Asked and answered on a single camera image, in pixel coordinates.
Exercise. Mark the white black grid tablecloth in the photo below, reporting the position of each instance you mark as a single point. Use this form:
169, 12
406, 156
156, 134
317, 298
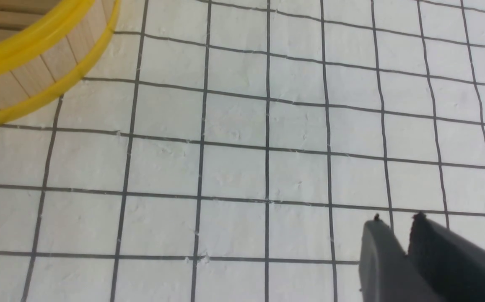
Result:
231, 151

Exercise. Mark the bamboo steamer tray yellow rim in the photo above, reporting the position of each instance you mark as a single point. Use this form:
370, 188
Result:
47, 46

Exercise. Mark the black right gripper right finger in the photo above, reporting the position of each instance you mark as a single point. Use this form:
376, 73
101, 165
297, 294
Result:
453, 266

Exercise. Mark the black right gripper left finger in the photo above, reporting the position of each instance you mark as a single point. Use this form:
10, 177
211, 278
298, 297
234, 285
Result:
385, 271

